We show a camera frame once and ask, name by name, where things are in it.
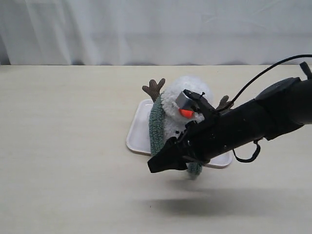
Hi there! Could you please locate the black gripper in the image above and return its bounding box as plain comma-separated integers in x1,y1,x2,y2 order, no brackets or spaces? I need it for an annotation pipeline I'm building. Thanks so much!
147,119,232,174

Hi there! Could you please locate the green fuzzy knitted scarf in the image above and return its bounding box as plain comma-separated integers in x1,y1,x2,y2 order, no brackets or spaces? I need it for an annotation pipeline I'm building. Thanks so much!
148,95,203,180

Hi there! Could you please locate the white plush snowman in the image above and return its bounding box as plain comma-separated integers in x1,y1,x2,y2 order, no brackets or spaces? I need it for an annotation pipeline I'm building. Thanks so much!
142,75,235,146

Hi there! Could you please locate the white rectangular plastic tray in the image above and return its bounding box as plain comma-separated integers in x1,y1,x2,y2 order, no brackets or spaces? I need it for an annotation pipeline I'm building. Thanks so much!
126,99,234,169

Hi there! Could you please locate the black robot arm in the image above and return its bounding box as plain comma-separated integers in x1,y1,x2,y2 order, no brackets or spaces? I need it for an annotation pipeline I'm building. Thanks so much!
148,78,312,173

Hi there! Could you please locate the white curtain backdrop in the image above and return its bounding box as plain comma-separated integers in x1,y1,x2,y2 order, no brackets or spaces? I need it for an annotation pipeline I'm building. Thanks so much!
0,0,312,65

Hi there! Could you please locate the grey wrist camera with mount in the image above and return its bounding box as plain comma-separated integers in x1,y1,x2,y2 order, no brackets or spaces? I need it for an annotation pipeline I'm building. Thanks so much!
175,89,220,119

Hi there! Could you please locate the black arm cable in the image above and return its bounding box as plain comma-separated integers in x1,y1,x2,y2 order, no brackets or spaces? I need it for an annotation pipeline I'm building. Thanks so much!
229,55,312,163

